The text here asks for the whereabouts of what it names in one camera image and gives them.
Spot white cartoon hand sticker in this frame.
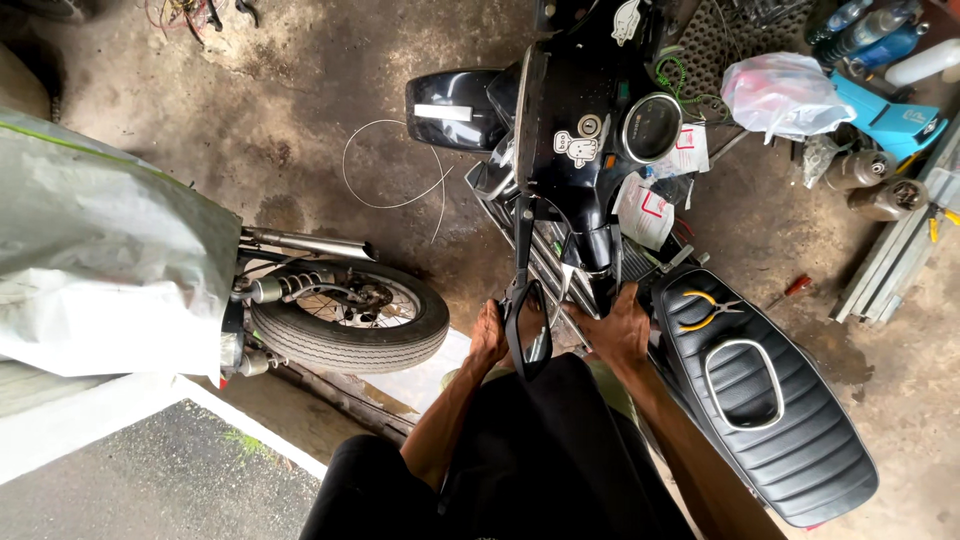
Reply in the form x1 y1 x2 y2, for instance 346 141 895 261
552 130 600 171

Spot weathered wooden plank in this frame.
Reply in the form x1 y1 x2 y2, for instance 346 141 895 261
271 360 419 445

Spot black scooter mirror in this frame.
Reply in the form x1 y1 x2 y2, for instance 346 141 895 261
502 196 555 383

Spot white and pink plastic bag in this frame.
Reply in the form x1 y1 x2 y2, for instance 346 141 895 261
719 51 858 146

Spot bundle of coloured wires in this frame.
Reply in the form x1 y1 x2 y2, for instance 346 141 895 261
138 0 261 48

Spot blue plastic bottle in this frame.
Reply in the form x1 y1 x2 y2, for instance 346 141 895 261
850 21 932 73

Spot black ribbed scooter seat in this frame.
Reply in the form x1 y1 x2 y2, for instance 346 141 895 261
649 266 880 529

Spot round chrome speedometer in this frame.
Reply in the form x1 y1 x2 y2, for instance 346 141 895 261
620 91 684 165

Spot black scooter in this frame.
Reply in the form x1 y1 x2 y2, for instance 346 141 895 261
405 0 710 354

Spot white cat sticker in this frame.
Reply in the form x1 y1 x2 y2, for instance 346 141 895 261
610 0 645 48

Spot yellow-handled pliers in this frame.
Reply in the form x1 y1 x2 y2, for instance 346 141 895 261
676 289 746 334

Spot blue scooter body panel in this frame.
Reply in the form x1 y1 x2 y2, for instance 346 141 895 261
828 69 949 163

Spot clear plastic bottle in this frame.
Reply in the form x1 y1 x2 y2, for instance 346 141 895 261
813 0 925 66
805 0 876 46

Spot person's right hand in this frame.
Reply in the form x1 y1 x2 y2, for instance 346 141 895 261
562 281 654 373

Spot small clear plastic bag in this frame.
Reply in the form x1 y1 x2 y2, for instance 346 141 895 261
797 134 843 190

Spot stack of aluminium rails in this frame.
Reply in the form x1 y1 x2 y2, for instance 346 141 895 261
828 112 960 326

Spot chrome oval trim ring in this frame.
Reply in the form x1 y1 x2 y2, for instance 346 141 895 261
702 338 787 433

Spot green coiled cable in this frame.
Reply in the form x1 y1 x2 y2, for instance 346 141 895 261
654 51 726 123

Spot white plastic bottle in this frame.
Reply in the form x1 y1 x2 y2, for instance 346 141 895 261
884 37 960 88

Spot person's black shirt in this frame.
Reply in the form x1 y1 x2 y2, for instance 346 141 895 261
298 352 699 540

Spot white red-label paper packet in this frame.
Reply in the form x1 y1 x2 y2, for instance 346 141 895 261
648 123 712 182
610 171 677 253

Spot gray motorcycle cover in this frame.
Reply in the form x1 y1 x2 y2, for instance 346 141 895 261
0 107 246 389

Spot yellow-handled cutter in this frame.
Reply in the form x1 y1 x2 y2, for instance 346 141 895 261
924 205 960 246

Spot thin steel wire loop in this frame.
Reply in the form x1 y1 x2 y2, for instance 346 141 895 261
341 118 456 246

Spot perforated metal grate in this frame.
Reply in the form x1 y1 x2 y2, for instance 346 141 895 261
673 0 820 123

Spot covered motorcycle with spoked wheel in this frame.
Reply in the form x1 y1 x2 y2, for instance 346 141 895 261
219 225 452 381

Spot red-handled screwdriver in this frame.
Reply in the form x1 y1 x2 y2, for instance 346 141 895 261
762 273 814 313

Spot person's left hand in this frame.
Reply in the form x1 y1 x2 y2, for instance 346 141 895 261
466 298 519 372

